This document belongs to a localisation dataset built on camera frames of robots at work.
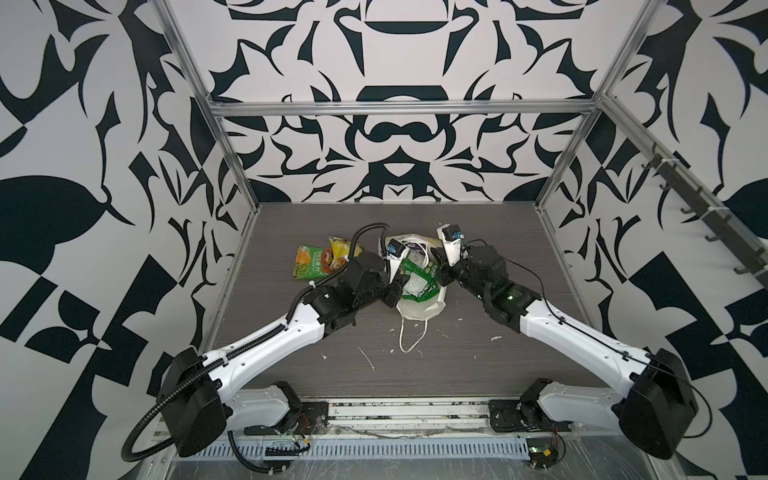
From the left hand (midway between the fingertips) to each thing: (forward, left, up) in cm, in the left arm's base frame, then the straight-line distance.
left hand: (407, 268), depth 74 cm
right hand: (+6, -8, +1) cm, 10 cm away
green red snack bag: (+16, +29, -20) cm, 39 cm away
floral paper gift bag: (-4, -6, -14) cm, 16 cm away
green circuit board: (-36, -31, -24) cm, 53 cm away
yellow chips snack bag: (+18, +19, -18) cm, 32 cm away
